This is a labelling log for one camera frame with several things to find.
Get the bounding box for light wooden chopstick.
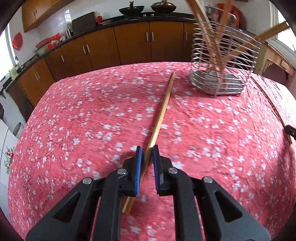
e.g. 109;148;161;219
121;71;176;215

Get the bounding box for brown lower kitchen cabinets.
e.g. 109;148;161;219
17;21;194;106

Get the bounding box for brown kitchen cabinets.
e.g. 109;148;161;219
22;0;74;33
17;21;194;106

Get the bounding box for brown upper kitchen cabinets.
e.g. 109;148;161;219
22;0;74;33

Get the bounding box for red floral tablecloth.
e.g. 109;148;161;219
8;62;295;237

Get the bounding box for flower decorated white cabinet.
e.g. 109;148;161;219
0;120;18;186

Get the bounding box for white plastic bucket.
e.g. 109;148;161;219
13;122;24;139

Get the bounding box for thin wooden chopstick table edge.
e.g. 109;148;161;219
250;76;293;145

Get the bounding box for chopstick in holder leaning right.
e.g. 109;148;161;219
222;21;290;61

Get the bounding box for chopstick in holder leaning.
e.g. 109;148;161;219
222;21;290;61
186;0;225;94

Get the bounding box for cream wooden side table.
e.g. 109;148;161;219
254;42;295;88

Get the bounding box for red plastic basin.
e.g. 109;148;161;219
36;33;61;49

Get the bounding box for dark cutting board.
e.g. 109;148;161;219
72;11;96;35

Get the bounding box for small red bottle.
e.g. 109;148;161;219
96;13;103;25

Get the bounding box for red bag on counter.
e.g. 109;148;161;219
216;3;246;30

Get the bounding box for black wok left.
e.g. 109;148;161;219
119;1;144;16

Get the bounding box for chopstick in holder leaning left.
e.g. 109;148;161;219
186;0;225;94

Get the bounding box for black lidded pot right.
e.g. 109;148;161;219
151;0;177;14

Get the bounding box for wire metal utensil holder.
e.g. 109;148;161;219
189;6;260;96

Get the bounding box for red plastic bag on wall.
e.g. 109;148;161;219
12;32;23;51

